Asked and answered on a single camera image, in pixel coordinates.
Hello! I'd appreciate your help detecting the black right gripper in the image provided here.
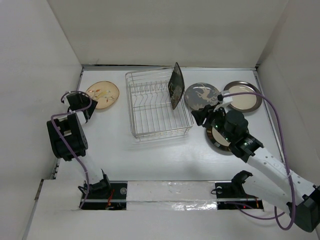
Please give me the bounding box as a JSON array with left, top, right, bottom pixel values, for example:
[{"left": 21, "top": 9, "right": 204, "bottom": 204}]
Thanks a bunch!
[{"left": 191, "top": 102, "right": 234, "bottom": 143}]

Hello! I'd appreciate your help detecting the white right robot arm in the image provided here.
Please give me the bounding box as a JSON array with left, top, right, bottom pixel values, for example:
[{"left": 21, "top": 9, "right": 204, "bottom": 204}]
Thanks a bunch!
[{"left": 191, "top": 105, "right": 320, "bottom": 233}]

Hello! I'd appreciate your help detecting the brown rim cream plate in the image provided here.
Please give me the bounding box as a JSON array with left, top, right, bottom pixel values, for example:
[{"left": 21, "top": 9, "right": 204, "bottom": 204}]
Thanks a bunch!
[{"left": 223, "top": 81, "right": 263, "bottom": 113}]

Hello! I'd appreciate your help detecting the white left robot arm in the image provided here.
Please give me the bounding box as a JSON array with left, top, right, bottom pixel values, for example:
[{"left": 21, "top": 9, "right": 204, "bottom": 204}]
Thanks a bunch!
[{"left": 46, "top": 90, "right": 112, "bottom": 199}]

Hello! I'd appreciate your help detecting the black striped rim plate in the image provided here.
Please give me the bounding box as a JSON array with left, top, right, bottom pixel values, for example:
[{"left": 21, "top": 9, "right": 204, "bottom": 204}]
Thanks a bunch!
[{"left": 206, "top": 126, "right": 231, "bottom": 153}]

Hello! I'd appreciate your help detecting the grey deer round plate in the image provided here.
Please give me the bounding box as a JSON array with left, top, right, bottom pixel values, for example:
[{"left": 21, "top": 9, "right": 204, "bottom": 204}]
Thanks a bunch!
[{"left": 184, "top": 82, "right": 220, "bottom": 110}]

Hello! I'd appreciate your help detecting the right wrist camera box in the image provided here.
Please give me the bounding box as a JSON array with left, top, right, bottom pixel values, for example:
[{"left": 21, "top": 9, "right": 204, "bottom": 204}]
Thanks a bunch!
[{"left": 214, "top": 90, "right": 233, "bottom": 111}]

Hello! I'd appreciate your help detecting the black floral square plate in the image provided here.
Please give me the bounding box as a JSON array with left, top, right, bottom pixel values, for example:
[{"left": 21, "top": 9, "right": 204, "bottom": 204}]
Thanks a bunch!
[{"left": 167, "top": 62, "right": 185, "bottom": 110}]

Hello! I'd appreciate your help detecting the wire dish rack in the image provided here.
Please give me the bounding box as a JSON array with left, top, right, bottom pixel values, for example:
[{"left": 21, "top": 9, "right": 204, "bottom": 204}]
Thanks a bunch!
[{"left": 125, "top": 66, "right": 194, "bottom": 141}]

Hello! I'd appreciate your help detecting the beige floral round plate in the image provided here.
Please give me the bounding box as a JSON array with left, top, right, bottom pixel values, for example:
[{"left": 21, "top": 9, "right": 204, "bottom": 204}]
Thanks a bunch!
[{"left": 86, "top": 81, "right": 120, "bottom": 110}]

